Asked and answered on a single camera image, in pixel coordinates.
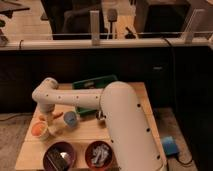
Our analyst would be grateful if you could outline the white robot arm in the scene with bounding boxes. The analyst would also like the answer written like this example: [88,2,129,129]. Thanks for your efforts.
[32,78,166,171]

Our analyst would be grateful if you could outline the orange ball in cup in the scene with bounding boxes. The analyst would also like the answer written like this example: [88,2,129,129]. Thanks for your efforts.
[31,122,50,141]

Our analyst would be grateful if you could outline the blue plastic cup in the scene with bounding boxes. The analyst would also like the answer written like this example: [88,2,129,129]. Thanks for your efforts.
[63,111,78,127]

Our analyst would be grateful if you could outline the purple bowl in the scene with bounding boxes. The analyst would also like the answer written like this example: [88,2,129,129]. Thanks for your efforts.
[43,141,76,171]

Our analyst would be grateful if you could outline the black box in bowl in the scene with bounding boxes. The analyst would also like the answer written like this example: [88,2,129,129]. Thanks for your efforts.
[46,149,70,171]

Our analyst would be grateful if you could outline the green plastic tray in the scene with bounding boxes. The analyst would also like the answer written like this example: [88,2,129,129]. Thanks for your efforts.
[72,75,118,117]

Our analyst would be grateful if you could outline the red bowl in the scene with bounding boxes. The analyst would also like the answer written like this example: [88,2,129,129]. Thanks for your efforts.
[85,141,113,171]

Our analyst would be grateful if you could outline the crumpled grey foil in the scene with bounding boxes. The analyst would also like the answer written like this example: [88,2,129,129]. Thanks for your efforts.
[91,144,109,167]

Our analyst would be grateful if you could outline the wooden stand background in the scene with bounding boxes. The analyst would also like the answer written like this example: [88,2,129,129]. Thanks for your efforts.
[115,15,138,39]

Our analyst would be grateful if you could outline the blue object on floor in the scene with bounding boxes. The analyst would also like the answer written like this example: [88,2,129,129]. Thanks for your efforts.
[161,136,179,156]

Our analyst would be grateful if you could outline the white rail bar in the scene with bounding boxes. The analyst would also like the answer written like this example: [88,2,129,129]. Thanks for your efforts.
[0,37,210,51]

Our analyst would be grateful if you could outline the left grey post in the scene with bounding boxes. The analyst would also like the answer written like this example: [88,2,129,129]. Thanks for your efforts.
[90,10,100,46]

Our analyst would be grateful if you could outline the grey post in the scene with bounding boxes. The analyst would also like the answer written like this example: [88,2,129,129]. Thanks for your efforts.
[181,9,205,44]
[90,10,100,46]

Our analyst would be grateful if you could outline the right grey post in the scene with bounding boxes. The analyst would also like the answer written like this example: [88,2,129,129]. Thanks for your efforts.
[181,9,205,44]

